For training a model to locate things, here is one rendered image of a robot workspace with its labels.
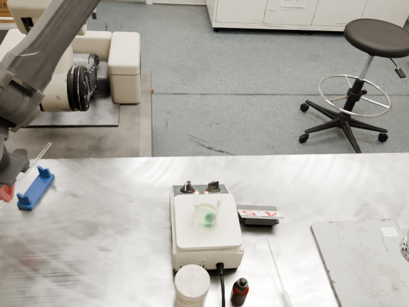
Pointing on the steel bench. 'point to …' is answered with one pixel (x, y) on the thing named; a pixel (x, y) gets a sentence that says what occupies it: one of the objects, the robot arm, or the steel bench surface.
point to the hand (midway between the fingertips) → (7, 197)
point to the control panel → (195, 189)
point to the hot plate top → (185, 203)
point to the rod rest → (35, 189)
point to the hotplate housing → (178, 257)
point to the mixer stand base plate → (364, 262)
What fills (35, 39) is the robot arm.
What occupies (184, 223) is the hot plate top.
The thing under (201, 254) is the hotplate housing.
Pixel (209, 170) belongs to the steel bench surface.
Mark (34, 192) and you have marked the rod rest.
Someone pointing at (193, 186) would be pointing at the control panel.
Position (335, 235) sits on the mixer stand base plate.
